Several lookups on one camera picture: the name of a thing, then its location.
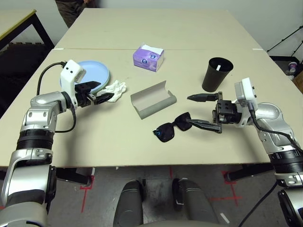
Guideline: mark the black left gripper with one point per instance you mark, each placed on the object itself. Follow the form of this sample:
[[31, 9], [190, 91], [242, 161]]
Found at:
[[82, 98]]

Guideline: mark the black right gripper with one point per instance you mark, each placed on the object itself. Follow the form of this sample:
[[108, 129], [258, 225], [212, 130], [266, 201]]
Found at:
[[226, 110]]

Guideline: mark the white tissue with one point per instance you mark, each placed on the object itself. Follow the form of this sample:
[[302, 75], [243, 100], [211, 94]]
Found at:
[[117, 88]]

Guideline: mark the blue plastic plate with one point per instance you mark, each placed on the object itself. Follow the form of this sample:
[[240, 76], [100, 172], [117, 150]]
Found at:
[[94, 71]]

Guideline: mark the black sunglasses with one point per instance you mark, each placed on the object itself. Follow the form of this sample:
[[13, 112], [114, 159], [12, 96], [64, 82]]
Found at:
[[165, 133]]

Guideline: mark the grey glasses case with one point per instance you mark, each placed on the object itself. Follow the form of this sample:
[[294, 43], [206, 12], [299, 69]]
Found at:
[[150, 99]]

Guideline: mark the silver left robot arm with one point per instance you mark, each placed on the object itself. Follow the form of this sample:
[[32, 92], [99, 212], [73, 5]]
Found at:
[[35, 123]]

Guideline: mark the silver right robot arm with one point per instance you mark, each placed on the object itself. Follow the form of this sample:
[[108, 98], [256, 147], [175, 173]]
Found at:
[[272, 113]]

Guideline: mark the black plastic cup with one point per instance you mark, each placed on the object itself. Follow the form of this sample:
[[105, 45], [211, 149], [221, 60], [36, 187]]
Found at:
[[211, 81]]

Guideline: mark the purple tissue box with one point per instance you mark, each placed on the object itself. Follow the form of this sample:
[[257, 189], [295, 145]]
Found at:
[[146, 59]]

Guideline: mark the black table base beam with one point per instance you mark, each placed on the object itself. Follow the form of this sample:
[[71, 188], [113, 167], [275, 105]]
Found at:
[[248, 172], [73, 176]]

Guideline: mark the bystander in dark clothes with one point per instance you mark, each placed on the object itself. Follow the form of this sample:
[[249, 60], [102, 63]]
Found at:
[[73, 11]]

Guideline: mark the grey robot right leg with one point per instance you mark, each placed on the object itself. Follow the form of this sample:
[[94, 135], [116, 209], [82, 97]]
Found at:
[[195, 203]]

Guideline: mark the grey robot leg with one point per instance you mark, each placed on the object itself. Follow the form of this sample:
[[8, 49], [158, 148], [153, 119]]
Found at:
[[128, 203], [195, 203]]

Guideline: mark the small purple cup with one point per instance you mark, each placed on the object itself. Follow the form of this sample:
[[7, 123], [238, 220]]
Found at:
[[293, 66]]

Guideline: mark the brown cardboard box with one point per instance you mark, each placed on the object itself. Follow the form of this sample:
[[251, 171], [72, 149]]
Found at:
[[299, 81]]

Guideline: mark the black tripod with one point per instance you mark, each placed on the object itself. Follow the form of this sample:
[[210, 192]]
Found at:
[[284, 40]]

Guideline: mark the black framed side table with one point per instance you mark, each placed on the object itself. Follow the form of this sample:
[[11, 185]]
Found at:
[[14, 22]]

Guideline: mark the white tape strip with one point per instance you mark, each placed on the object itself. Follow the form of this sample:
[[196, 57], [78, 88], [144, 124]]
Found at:
[[224, 218]]

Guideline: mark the grey robot left leg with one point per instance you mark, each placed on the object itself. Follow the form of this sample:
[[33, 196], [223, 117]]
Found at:
[[128, 203]]

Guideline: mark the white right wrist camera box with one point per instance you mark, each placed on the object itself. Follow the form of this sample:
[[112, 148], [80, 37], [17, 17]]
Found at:
[[245, 91]]

